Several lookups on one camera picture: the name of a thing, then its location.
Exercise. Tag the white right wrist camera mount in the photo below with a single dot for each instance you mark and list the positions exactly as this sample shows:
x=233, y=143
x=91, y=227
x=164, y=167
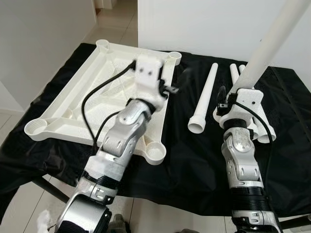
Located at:
x=250, y=99

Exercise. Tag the grey robot right leg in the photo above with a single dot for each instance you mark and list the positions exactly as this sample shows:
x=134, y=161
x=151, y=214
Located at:
x=185, y=230

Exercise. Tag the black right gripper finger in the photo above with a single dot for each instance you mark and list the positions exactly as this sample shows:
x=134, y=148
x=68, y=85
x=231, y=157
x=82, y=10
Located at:
x=221, y=101

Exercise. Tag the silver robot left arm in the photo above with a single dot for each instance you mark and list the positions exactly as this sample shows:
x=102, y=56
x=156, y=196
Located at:
x=124, y=138

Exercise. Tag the white crumpled paper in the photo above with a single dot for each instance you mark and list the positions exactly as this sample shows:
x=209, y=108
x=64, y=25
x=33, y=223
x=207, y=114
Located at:
x=48, y=221

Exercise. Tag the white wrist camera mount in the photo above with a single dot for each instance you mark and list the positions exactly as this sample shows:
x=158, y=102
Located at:
x=250, y=99
x=148, y=77

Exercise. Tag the white plastic table leg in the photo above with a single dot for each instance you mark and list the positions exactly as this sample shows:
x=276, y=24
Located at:
x=253, y=132
x=206, y=97
x=266, y=136
x=272, y=39

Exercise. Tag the black table cloth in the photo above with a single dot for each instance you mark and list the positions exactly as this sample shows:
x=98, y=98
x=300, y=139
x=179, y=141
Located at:
x=194, y=165

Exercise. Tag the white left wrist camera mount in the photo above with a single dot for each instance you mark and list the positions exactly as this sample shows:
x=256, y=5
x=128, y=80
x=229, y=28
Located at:
x=148, y=77

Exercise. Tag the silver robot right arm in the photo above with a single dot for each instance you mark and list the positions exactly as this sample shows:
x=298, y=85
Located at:
x=240, y=160

